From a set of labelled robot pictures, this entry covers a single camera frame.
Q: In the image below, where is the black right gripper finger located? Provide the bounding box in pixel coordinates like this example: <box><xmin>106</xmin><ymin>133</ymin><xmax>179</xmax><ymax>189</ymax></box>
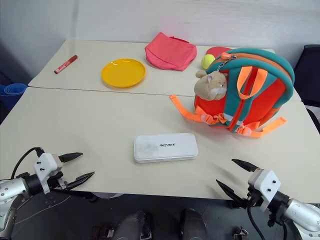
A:
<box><xmin>215</xmin><ymin>179</ymin><xmax>249</xmax><ymax>209</ymax></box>
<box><xmin>231</xmin><ymin>158</ymin><xmax>261</xmax><ymax>173</ymax></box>

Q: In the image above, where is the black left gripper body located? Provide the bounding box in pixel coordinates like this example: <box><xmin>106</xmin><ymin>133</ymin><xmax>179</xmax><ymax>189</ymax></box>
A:
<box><xmin>48</xmin><ymin>170</ymin><xmax>70</xmax><ymax>192</ymax></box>

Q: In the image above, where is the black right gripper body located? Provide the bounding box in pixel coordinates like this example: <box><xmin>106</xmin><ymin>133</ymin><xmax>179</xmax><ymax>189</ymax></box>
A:
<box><xmin>242</xmin><ymin>184</ymin><xmax>264</xmax><ymax>210</ymax></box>

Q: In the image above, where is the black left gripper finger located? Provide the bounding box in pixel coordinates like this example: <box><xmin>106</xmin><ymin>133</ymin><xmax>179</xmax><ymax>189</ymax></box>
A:
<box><xmin>65</xmin><ymin>171</ymin><xmax>96</xmax><ymax>190</ymax></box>
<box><xmin>57</xmin><ymin>152</ymin><xmax>84</xmax><ymax>164</ymax></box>

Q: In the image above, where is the orange and teal backpack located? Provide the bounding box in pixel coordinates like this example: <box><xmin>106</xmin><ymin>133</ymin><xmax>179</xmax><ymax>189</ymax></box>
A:
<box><xmin>169</xmin><ymin>47</ymin><xmax>296</xmax><ymax>139</ymax></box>

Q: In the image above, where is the white pencil case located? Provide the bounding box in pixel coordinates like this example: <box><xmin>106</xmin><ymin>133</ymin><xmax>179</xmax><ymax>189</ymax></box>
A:
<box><xmin>133</xmin><ymin>132</ymin><xmax>199</xmax><ymax>164</ymax></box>

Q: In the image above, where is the dark rounded shape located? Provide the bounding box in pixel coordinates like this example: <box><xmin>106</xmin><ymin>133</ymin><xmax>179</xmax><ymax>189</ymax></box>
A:
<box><xmin>179</xmin><ymin>208</ymin><xmax>208</xmax><ymax>240</ymax></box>
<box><xmin>116</xmin><ymin>210</ymin><xmax>154</xmax><ymax>240</ymax></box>

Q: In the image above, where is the blue rolled foam mat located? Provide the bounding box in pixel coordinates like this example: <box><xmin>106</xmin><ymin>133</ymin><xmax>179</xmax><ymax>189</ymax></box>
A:
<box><xmin>0</xmin><ymin>83</ymin><xmax>29</xmax><ymax>105</ymax></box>

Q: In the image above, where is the red marker pen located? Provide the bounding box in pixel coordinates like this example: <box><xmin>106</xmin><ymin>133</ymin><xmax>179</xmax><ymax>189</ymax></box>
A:
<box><xmin>53</xmin><ymin>54</ymin><xmax>79</xmax><ymax>75</ymax></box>

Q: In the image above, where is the yellow plastic plate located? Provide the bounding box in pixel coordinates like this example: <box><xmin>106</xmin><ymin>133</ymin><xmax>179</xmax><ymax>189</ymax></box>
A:
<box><xmin>100</xmin><ymin>57</ymin><xmax>147</xmax><ymax>89</ymax></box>

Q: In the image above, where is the yellow tennis ball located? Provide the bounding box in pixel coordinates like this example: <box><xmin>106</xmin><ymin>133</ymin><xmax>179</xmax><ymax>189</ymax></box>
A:
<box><xmin>201</xmin><ymin>54</ymin><xmax>216</xmax><ymax>70</ymax></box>

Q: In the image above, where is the black chair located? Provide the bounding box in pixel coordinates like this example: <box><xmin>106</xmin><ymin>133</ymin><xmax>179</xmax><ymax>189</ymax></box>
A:
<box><xmin>292</xmin><ymin>44</ymin><xmax>320</xmax><ymax>107</ymax></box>

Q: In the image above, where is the red round paddle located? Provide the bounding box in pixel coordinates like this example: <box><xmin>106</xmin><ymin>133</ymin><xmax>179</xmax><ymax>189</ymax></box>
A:
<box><xmin>205</xmin><ymin>46</ymin><xmax>234</xmax><ymax>61</ymax></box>

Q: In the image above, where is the pink fabric pouch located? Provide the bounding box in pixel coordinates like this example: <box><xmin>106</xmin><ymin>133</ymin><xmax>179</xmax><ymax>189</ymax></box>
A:
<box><xmin>144</xmin><ymin>31</ymin><xmax>198</xmax><ymax>73</ymax></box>

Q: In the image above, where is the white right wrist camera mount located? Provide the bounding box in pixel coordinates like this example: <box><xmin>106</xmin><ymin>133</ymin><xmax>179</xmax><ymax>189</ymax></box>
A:
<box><xmin>247</xmin><ymin>169</ymin><xmax>283</xmax><ymax>213</ymax></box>

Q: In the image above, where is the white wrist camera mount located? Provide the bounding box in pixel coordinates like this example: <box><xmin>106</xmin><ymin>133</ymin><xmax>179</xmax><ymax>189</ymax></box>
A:
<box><xmin>247</xmin><ymin>169</ymin><xmax>283</xmax><ymax>213</ymax></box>
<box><xmin>33</xmin><ymin>152</ymin><xmax>64</xmax><ymax>195</ymax></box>

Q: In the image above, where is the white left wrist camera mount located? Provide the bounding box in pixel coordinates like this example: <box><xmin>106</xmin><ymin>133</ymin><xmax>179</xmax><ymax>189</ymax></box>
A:
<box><xmin>33</xmin><ymin>152</ymin><xmax>64</xmax><ymax>195</ymax></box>

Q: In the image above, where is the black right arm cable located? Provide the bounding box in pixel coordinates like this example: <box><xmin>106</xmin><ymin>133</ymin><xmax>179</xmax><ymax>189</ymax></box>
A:
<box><xmin>246</xmin><ymin>206</ymin><xmax>267</xmax><ymax>240</ymax></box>

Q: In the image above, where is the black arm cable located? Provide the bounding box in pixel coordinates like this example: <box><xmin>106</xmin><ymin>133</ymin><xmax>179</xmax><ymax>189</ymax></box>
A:
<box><xmin>246</xmin><ymin>206</ymin><xmax>267</xmax><ymax>240</ymax></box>
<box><xmin>10</xmin><ymin>147</ymin><xmax>45</xmax><ymax>180</ymax></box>

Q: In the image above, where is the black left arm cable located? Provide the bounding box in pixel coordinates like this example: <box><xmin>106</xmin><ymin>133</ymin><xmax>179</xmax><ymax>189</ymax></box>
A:
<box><xmin>10</xmin><ymin>147</ymin><xmax>45</xmax><ymax>180</ymax></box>

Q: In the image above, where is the beige plush hamster keychain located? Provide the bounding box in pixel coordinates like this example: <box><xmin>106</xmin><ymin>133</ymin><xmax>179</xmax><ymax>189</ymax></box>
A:
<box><xmin>194</xmin><ymin>69</ymin><xmax>229</xmax><ymax>102</ymax></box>

